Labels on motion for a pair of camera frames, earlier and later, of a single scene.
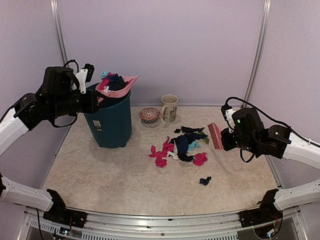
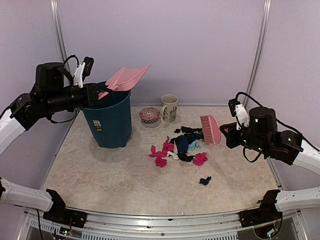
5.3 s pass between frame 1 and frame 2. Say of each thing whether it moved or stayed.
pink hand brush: moved
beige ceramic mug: stayed
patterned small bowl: stayed
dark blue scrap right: stayed
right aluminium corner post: stayed
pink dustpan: moved
